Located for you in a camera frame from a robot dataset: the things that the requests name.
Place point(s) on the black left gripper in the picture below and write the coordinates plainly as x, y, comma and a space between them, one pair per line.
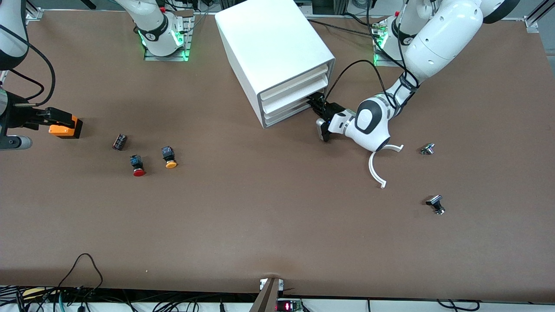
333, 111

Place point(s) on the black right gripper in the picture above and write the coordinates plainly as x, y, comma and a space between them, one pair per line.
17, 117

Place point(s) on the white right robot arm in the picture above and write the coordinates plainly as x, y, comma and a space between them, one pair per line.
154, 26

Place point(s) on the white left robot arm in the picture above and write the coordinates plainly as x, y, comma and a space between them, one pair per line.
446, 34

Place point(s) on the white drawer cabinet housing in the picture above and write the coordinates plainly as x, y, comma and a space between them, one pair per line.
269, 39

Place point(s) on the red push button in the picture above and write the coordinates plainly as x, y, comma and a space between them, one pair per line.
138, 172

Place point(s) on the yellow push button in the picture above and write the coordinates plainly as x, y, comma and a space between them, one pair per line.
171, 164

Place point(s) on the small black contact block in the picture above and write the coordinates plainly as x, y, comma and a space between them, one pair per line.
119, 142

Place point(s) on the white curved plastic arc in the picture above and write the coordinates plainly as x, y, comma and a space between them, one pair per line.
371, 171

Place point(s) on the device with red display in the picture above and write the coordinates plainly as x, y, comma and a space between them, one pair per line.
288, 307

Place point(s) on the orange black button enclosure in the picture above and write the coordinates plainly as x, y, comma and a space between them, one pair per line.
58, 130

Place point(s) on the aluminium frame profile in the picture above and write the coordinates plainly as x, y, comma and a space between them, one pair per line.
35, 12
535, 19

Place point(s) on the small silver metal switch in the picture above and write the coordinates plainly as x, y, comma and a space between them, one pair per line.
428, 149

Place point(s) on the white metal bracket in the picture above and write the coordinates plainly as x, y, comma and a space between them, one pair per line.
262, 284

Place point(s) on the brown camera post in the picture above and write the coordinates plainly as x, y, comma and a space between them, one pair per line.
266, 299

